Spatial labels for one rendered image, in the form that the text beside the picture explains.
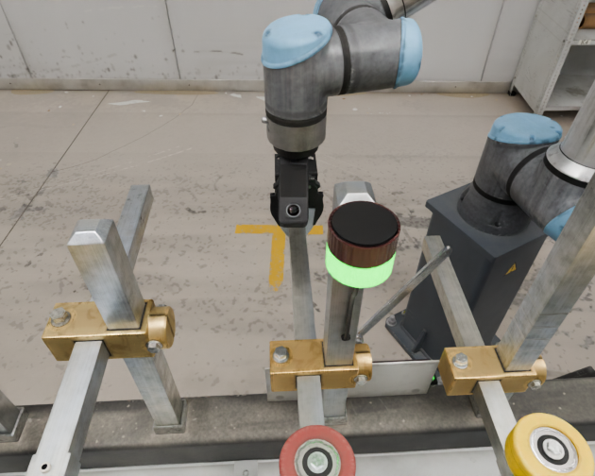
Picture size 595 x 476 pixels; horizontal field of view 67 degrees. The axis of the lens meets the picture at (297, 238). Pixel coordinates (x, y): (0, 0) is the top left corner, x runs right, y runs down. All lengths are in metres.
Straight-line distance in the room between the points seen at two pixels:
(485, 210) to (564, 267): 0.69
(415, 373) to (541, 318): 0.22
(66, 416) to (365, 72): 0.53
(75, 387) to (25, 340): 1.40
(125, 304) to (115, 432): 0.33
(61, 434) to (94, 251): 0.18
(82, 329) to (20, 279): 1.61
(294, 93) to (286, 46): 0.06
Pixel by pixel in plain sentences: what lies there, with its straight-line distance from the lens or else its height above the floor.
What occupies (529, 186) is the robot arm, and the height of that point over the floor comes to 0.80.
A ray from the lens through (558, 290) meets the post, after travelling 0.58.
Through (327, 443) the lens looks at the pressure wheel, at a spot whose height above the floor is 0.91.
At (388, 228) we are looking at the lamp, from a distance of 0.37.
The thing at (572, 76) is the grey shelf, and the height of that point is 0.14.
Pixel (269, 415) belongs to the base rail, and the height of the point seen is 0.70.
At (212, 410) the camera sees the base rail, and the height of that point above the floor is 0.70.
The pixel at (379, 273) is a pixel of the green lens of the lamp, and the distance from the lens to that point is 0.38.
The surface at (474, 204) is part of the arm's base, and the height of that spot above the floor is 0.66.
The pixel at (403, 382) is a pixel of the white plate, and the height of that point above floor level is 0.74.
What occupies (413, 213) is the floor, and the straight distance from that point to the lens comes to 2.21.
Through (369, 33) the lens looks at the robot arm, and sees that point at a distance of 0.65.
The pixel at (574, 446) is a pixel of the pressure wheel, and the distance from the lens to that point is 0.60.
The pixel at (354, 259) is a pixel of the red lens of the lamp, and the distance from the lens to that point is 0.37.
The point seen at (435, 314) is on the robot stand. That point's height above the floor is 0.23.
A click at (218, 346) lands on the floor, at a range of 1.68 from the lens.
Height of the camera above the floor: 1.40
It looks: 44 degrees down
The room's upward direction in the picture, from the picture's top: straight up
